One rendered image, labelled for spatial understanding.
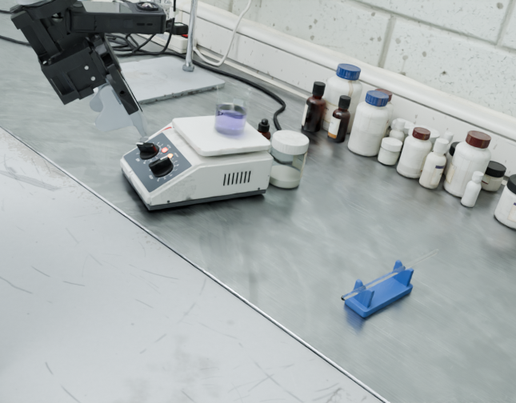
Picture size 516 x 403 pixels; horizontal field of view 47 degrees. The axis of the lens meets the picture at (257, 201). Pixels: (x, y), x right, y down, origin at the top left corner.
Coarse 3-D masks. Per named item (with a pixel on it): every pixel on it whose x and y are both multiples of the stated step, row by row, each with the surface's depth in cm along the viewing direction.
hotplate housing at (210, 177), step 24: (192, 168) 84; (216, 168) 86; (240, 168) 88; (264, 168) 90; (144, 192) 84; (168, 192) 84; (192, 192) 86; (216, 192) 88; (240, 192) 91; (264, 192) 93
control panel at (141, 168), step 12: (156, 144) 91; (168, 144) 90; (132, 156) 91; (156, 156) 89; (180, 156) 87; (132, 168) 89; (144, 168) 88; (180, 168) 85; (144, 180) 86; (156, 180) 85; (168, 180) 84
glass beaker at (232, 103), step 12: (228, 84) 90; (240, 84) 90; (228, 96) 86; (240, 96) 85; (216, 108) 88; (228, 108) 87; (240, 108) 87; (216, 120) 89; (228, 120) 87; (240, 120) 88; (216, 132) 89; (228, 132) 88; (240, 132) 89
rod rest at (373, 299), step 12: (396, 264) 77; (396, 276) 77; (408, 276) 76; (372, 288) 75; (384, 288) 75; (396, 288) 76; (408, 288) 76; (348, 300) 72; (360, 300) 72; (372, 300) 73; (384, 300) 73; (396, 300) 75; (360, 312) 71; (372, 312) 72
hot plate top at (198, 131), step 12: (180, 120) 92; (192, 120) 93; (204, 120) 94; (180, 132) 90; (192, 132) 89; (204, 132) 90; (252, 132) 92; (192, 144) 86; (204, 144) 86; (216, 144) 87; (228, 144) 87; (240, 144) 88; (252, 144) 89; (264, 144) 89
